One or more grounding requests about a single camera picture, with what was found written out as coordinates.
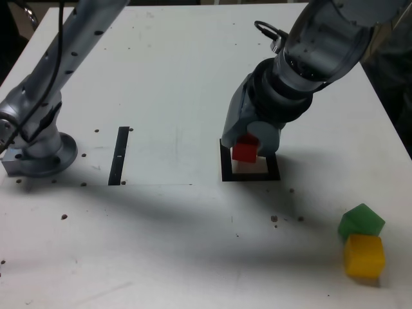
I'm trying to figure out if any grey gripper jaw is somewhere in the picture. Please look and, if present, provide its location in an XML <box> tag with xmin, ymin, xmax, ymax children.
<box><xmin>221</xmin><ymin>74</ymin><xmax>258</xmax><ymax>151</ymax></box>
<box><xmin>246</xmin><ymin>120</ymin><xmax>281</xmax><ymax>158</ymax></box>

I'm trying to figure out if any red cube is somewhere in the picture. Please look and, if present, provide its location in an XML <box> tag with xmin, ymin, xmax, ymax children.
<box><xmin>231</xmin><ymin>133</ymin><xmax>261</xmax><ymax>164</ymax></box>

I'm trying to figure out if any green cube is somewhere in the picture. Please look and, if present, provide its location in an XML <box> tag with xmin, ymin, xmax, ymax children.
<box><xmin>337</xmin><ymin>202</ymin><xmax>386</xmax><ymax>243</ymax></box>

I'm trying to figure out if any yellow cube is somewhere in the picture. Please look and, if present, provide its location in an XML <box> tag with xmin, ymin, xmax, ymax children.
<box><xmin>343</xmin><ymin>234</ymin><xmax>386</xmax><ymax>279</ymax></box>

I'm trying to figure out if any black tape square outline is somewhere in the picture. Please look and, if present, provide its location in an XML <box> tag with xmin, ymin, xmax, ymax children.
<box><xmin>219</xmin><ymin>138</ymin><xmax>281</xmax><ymax>183</ymax></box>

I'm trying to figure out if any black tape strip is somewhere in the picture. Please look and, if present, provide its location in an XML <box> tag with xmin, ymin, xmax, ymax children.
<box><xmin>108</xmin><ymin>126</ymin><xmax>129</xmax><ymax>187</ymax></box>

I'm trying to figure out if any dark bulky background object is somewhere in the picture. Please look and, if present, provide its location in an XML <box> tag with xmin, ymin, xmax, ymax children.
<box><xmin>360</xmin><ymin>9</ymin><xmax>412</xmax><ymax>136</ymax></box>

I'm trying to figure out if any black cable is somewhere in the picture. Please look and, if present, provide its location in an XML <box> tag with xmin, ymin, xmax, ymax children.
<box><xmin>0</xmin><ymin>0</ymin><xmax>288</xmax><ymax>152</ymax></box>

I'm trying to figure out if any metal chair frame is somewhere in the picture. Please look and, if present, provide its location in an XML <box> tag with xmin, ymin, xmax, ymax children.
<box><xmin>22</xmin><ymin>6</ymin><xmax>39</xmax><ymax>25</ymax></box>

